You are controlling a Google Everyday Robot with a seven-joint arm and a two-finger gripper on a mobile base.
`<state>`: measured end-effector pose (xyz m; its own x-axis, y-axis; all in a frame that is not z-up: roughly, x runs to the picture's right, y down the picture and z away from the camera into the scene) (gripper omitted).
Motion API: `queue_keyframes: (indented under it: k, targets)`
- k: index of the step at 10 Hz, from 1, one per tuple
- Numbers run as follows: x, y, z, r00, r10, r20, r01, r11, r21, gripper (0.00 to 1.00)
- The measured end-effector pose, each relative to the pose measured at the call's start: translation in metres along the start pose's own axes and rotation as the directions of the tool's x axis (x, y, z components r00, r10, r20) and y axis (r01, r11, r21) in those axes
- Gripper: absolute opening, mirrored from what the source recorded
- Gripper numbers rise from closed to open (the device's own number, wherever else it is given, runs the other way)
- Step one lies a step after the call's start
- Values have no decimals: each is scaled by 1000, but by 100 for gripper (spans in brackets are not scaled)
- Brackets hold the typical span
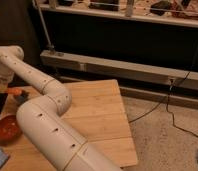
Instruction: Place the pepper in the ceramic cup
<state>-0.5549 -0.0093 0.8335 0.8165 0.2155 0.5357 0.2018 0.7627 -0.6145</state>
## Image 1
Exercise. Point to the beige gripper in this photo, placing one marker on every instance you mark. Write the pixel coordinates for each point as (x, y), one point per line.
(4, 81)

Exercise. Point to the orange pepper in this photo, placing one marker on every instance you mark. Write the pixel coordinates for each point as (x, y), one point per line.
(14, 91)

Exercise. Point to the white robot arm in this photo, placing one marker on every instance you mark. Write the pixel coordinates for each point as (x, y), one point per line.
(40, 118)

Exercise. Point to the dark ceramic cup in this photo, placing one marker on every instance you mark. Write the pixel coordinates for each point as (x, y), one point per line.
(20, 99)

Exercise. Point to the red bowl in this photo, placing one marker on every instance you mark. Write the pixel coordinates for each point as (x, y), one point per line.
(9, 128)

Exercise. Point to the metal pole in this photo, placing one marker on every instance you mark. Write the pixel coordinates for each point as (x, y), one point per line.
(50, 46)

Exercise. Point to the long baseboard heater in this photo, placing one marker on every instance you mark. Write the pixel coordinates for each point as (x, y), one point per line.
(121, 69)

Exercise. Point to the white shelf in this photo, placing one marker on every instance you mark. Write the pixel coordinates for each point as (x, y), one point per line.
(171, 12)

